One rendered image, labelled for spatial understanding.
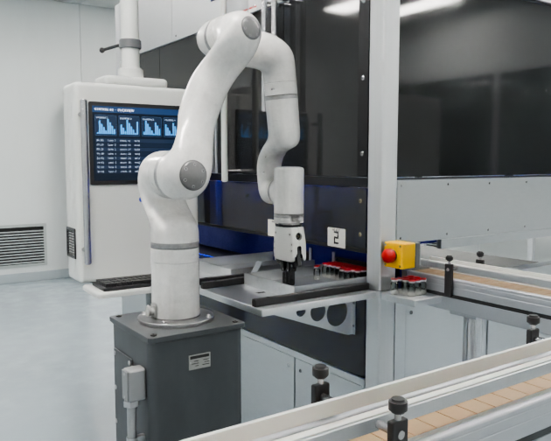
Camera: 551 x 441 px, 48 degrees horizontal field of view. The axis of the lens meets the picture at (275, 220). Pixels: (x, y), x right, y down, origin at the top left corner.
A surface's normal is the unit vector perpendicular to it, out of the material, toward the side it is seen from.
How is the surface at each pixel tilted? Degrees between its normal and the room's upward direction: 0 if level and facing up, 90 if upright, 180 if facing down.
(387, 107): 90
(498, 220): 90
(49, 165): 90
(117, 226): 90
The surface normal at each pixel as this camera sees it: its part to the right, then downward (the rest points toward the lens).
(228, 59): 0.25, 0.61
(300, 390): -0.82, 0.05
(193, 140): 0.47, -0.45
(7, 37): 0.57, 0.07
